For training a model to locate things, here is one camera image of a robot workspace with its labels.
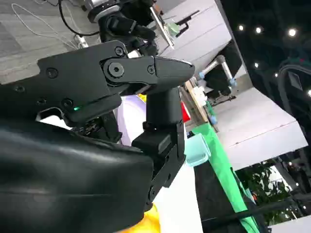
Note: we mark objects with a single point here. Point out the grey flat panel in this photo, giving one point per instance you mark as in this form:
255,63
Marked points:
161,26

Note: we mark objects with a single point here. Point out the lilac plate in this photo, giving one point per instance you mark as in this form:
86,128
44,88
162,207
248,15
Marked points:
131,116

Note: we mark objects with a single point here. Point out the red box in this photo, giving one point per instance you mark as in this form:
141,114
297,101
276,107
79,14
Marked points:
186,112

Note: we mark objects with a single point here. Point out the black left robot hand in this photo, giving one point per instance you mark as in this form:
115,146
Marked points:
126,29

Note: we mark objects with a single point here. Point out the pale green mug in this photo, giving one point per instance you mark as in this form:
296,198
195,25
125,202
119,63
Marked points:
199,150

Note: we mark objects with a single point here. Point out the green cloth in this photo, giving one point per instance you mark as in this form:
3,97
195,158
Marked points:
218,150

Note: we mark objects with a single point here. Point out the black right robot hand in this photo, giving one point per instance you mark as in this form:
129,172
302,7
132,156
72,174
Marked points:
73,170

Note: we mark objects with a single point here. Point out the pale green box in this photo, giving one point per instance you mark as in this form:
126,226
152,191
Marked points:
173,28

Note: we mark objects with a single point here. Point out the wooden workshop desk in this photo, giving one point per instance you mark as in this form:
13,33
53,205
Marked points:
196,99

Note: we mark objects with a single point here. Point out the green leafy plant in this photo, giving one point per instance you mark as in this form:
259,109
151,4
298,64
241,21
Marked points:
262,189

